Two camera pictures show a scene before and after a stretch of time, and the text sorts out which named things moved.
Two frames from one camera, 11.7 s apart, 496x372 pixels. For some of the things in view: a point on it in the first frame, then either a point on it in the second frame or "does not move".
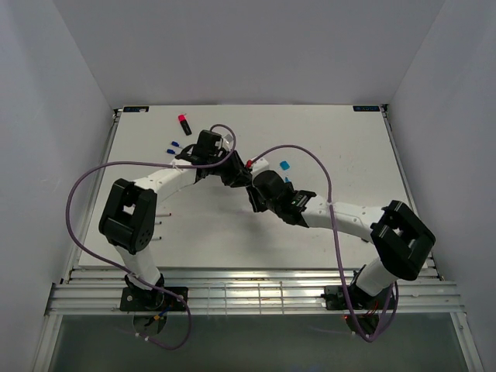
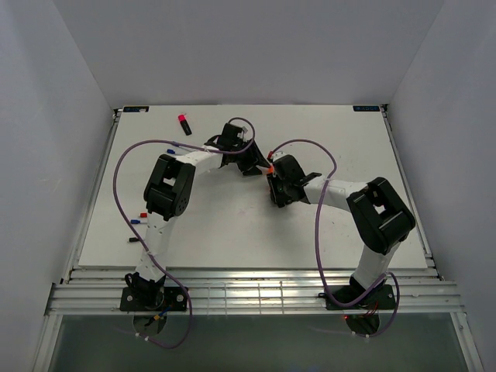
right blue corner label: (366, 108) does not move
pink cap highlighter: (184, 124) does not move
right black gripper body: (260, 203) -> (280, 189)
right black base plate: (335, 298) does not move
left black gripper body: (229, 171) -> (245, 160)
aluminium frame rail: (249, 292) does not move
